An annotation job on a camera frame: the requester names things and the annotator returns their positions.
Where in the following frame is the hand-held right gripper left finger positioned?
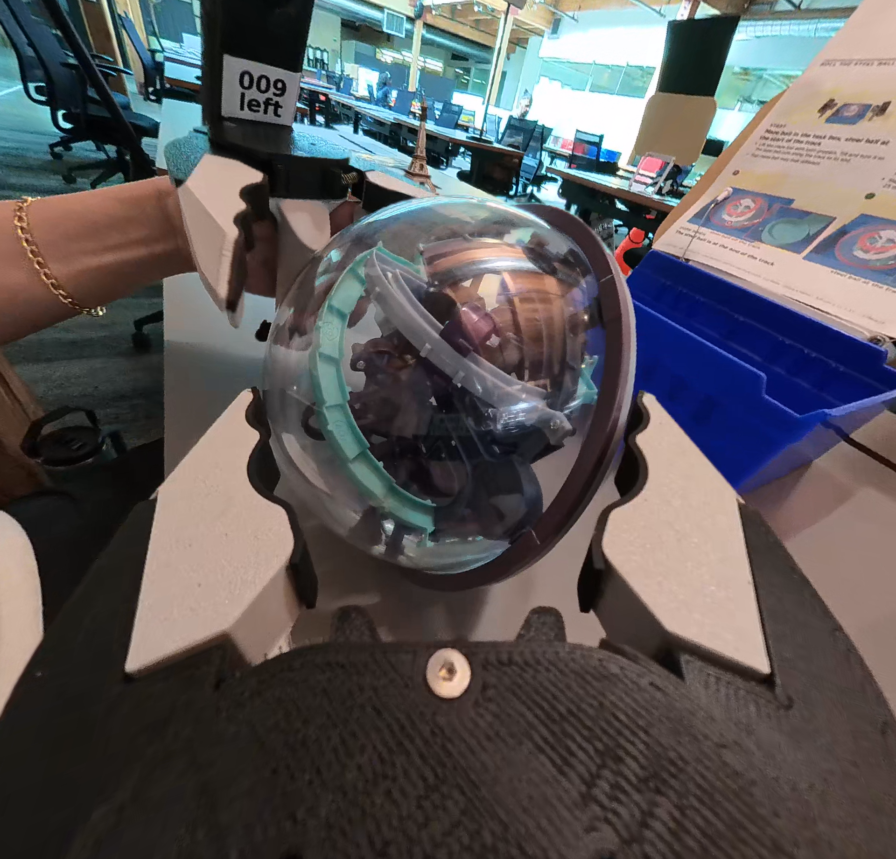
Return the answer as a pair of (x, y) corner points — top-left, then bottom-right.
(125, 389), (319, 677)

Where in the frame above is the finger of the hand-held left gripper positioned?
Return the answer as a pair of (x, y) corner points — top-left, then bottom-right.
(358, 169), (429, 208)
(175, 154), (273, 329)

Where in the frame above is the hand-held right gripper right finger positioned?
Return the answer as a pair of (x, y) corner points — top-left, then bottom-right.
(577, 391), (774, 681)

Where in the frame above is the clear plastic maze ball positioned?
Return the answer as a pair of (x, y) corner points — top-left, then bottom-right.
(262, 196), (637, 592)

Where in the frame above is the person's left forearm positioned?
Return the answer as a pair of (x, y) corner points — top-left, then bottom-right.
(0, 176), (200, 345)

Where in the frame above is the small tower model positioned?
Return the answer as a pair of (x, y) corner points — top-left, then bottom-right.
(405, 99), (439, 192)

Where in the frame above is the black office chair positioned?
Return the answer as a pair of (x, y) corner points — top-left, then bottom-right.
(0, 0), (163, 188)
(118, 12), (204, 104)

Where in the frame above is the black water bottle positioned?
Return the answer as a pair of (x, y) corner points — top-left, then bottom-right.
(20, 406), (128, 488)

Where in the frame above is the person's pale clothing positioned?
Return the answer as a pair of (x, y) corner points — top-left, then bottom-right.
(0, 509), (44, 716)

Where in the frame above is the blue plastic bin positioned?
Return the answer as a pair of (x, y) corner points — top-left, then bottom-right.
(626, 250), (896, 496)

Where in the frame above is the red acrylic stand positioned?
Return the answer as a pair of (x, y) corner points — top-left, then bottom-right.
(629, 152), (679, 194)

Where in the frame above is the black card on cardboard stand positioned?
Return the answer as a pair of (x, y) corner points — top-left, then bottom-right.
(625, 15), (743, 168)

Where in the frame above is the printed instruction sheet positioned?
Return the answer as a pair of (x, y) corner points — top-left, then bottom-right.
(654, 0), (896, 342)

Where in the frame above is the gold chain bracelet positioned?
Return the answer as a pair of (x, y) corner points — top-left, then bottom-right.
(13, 196), (107, 317)

